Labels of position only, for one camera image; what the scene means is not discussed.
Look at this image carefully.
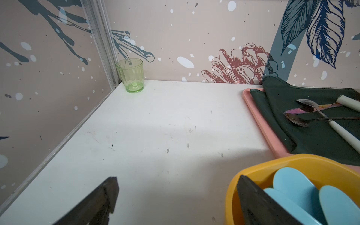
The white handled small spoon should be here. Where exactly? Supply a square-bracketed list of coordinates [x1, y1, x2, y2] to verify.
[296, 99, 360, 153]

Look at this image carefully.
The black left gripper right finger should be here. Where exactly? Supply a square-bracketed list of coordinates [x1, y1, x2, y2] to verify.
[237, 175, 300, 225]

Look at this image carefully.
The light blue shovel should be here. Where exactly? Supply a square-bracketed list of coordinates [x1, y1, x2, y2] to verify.
[319, 186, 360, 225]
[264, 188, 321, 225]
[273, 167, 327, 225]

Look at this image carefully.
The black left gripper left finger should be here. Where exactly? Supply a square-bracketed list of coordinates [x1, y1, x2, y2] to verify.
[55, 177, 119, 225]

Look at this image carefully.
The dark green cloth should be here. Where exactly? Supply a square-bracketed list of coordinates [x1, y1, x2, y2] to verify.
[250, 76, 360, 167]

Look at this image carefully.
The dark metal spoon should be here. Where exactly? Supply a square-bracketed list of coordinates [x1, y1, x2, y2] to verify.
[284, 113, 360, 127]

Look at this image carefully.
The yellow plastic tray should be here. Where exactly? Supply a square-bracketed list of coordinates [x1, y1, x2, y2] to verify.
[224, 153, 360, 225]

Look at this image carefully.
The white handled knife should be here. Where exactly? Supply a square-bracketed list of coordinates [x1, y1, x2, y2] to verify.
[336, 95, 360, 112]

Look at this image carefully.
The small green glass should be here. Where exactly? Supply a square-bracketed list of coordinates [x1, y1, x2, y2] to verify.
[115, 58, 144, 93]

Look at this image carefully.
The pink cutting board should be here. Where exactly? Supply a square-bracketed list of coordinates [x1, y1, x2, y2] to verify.
[242, 88, 360, 173]

